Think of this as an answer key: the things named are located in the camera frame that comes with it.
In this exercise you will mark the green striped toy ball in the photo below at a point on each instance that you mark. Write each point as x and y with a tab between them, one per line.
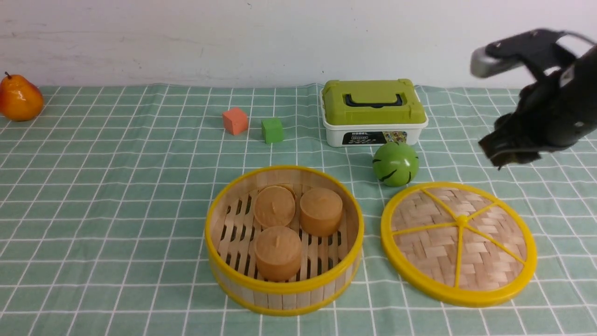
395	164

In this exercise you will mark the yellow woven bamboo steamer lid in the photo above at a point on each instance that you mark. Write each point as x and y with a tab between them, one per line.
458	244

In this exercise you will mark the green foam cube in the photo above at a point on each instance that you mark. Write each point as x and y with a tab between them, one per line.
272	130

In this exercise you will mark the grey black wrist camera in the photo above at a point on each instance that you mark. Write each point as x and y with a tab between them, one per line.
538	50

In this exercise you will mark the brown bun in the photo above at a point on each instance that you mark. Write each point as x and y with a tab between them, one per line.
275	206
321	211
278	253

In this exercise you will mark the orange yellow toy pear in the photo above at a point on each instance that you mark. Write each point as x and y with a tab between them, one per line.
20	100

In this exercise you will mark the brown bun back left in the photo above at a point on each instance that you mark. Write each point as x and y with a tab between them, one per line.
275	206

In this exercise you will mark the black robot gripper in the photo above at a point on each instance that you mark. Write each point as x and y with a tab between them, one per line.
552	115

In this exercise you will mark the orange foam cube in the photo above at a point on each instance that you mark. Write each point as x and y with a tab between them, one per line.
235	121

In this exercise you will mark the yellow bamboo steamer basket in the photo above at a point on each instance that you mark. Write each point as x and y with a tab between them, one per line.
328	265

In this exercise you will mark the brown bun back right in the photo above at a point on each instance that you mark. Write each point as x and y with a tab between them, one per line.
321	211

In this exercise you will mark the green lidded white toolbox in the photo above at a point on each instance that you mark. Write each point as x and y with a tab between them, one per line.
371	112

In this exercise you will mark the brown bun front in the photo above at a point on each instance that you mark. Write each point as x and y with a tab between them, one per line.
278	253

